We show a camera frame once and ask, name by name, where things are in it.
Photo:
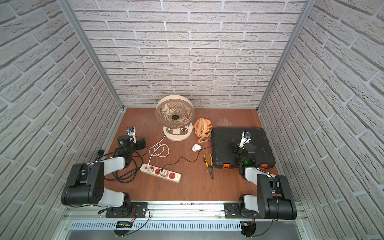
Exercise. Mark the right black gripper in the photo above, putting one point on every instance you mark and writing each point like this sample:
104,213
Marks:
237,147

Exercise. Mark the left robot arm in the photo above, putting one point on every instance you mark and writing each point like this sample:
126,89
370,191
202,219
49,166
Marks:
85,185

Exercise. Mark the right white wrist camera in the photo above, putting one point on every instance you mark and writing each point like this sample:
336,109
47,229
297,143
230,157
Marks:
246,137

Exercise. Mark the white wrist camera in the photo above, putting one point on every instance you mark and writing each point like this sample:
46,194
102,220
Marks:
246,137
131,133

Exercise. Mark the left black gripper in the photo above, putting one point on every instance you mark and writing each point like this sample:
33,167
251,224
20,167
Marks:
139,144

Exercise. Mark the small orange desk fan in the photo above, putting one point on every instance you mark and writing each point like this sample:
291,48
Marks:
203,129

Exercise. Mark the beige red power strip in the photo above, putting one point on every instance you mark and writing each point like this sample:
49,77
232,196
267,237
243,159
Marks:
155,171

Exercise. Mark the large beige desk fan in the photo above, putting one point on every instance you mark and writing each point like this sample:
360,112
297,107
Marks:
175,113

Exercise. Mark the black tool case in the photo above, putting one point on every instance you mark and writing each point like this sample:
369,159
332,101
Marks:
257,153

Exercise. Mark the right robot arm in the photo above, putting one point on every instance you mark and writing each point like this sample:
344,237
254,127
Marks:
274,198

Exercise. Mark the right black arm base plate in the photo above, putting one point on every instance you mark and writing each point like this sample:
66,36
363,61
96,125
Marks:
237,211

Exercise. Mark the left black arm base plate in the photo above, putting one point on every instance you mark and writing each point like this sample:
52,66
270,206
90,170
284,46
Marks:
131,210

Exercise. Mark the aluminium front frame rail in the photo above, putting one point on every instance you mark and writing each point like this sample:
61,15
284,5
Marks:
168,210

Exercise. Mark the yellow black pliers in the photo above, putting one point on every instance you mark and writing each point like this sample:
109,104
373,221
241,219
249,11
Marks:
209,165

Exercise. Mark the white round adapter plug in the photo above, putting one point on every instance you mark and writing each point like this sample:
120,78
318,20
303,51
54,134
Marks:
196,148

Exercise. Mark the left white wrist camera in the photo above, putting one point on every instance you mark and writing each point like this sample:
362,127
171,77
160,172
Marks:
131,133

